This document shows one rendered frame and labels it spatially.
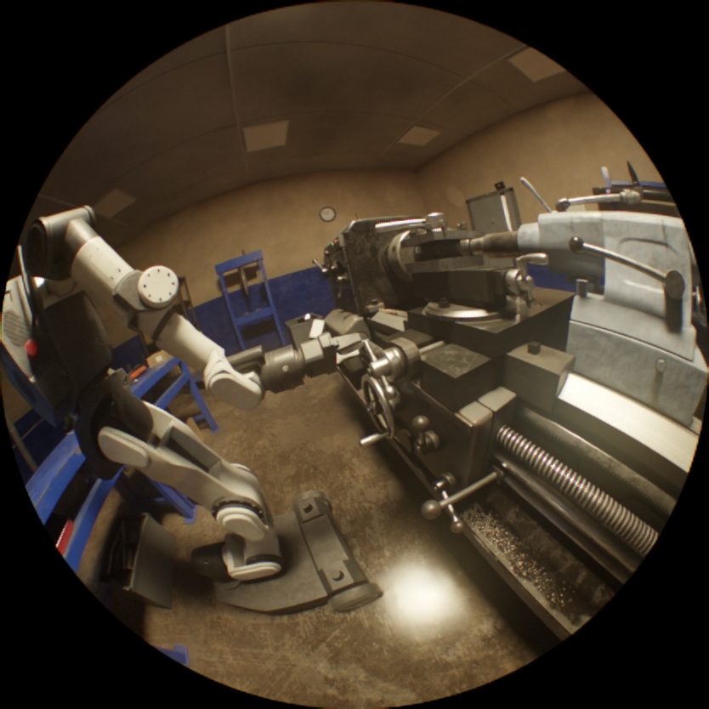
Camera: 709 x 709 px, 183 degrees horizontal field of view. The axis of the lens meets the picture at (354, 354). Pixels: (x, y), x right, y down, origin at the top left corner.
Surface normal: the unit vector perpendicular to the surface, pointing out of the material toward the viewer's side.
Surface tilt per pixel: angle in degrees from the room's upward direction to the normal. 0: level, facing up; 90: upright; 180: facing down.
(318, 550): 0
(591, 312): 61
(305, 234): 90
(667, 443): 36
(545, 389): 90
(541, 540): 0
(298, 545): 0
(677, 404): 90
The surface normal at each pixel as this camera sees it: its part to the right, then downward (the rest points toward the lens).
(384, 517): -0.22, -0.91
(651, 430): -0.72, -0.55
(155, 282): 0.81, -0.23
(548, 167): -0.92, 0.31
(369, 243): 0.32, 0.28
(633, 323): -0.91, -0.16
